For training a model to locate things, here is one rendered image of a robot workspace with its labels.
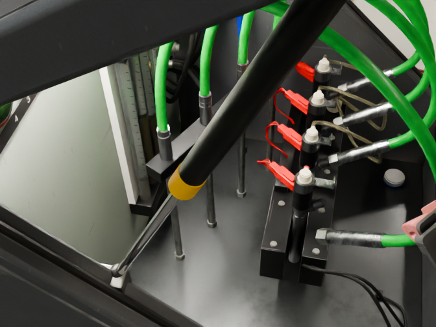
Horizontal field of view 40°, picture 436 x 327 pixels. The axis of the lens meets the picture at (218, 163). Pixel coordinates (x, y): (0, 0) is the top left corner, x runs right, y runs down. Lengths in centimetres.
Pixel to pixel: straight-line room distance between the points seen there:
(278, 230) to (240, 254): 17
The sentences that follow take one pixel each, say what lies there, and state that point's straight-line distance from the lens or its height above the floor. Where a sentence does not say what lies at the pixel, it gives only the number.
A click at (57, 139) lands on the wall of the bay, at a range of 71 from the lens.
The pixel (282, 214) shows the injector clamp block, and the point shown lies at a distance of 96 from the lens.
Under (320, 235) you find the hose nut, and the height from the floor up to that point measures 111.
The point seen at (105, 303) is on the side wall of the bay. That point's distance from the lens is 50.
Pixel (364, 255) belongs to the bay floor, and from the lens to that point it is 111.
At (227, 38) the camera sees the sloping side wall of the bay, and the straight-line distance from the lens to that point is 110.
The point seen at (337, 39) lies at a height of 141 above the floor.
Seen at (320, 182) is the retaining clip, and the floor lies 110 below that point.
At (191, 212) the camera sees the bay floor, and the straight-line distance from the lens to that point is 114.
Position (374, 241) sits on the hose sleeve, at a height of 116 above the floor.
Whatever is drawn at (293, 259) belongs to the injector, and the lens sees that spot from 100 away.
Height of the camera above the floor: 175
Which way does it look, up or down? 49 degrees down
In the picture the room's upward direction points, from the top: 2 degrees counter-clockwise
